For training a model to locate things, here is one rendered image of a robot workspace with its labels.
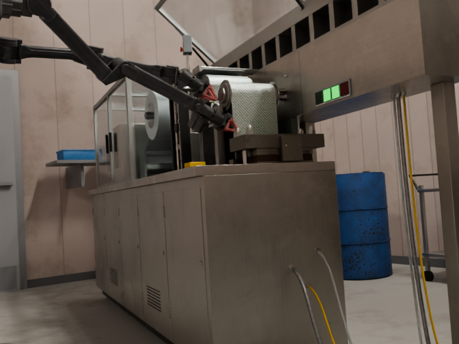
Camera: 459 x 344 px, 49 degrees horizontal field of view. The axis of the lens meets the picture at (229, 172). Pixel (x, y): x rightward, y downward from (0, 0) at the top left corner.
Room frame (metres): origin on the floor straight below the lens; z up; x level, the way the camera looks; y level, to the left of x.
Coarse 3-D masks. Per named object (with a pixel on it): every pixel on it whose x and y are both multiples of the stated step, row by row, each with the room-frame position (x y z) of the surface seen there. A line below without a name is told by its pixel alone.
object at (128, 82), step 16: (128, 80) 3.14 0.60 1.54; (128, 96) 3.14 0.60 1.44; (128, 112) 3.14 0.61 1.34; (128, 128) 3.13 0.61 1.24; (96, 144) 4.19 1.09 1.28; (128, 144) 3.15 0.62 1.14; (96, 160) 4.19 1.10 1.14; (112, 160) 3.66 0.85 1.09; (96, 176) 4.20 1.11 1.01; (112, 176) 3.66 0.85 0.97
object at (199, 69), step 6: (198, 66) 2.56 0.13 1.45; (204, 66) 2.58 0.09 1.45; (210, 66) 2.60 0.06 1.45; (198, 72) 2.58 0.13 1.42; (204, 72) 2.64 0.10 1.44; (210, 72) 2.65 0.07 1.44; (216, 72) 2.66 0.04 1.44; (222, 72) 2.66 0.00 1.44; (228, 72) 2.67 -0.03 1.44; (234, 72) 2.68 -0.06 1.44; (240, 72) 2.69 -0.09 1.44; (246, 72) 2.72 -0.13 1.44; (252, 72) 2.74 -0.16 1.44
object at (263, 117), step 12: (240, 108) 2.32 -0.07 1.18; (252, 108) 2.35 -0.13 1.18; (264, 108) 2.38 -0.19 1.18; (276, 108) 2.40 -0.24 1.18; (240, 120) 2.32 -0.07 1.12; (252, 120) 2.35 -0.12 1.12; (264, 120) 2.37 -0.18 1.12; (276, 120) 2.40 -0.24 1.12; (264, 132) 2.37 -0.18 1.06; (276, 132) 2.40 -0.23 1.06
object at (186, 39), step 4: (184, 36) 2.84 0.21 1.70; (188, 36) 2.84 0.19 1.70; (184, 40) 2.84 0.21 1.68; (188, 40) 2.84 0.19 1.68; (184, 44) 2.84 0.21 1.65; (188, 44) 2.84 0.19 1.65; (180, 48) 2.85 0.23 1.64; (184, 48) 2.84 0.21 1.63; (188, 48) 2.84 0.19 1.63; (184, 52) 2.84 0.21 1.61; (188, 52) 2.84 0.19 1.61
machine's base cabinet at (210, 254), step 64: (128, 192) 3.07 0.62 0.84; (192, 192) 2.07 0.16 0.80; (256, 192) 2.06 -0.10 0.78; (320, 192) 2.19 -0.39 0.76; (128, 256) 3.13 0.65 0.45; (192, 256) 2.11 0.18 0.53; (256, 256) 2.05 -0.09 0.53; (320, 256) 2.18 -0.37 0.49; (192, 320) 2.15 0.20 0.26; (256, 320) 2.04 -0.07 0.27; (320, 320) 2.17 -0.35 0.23
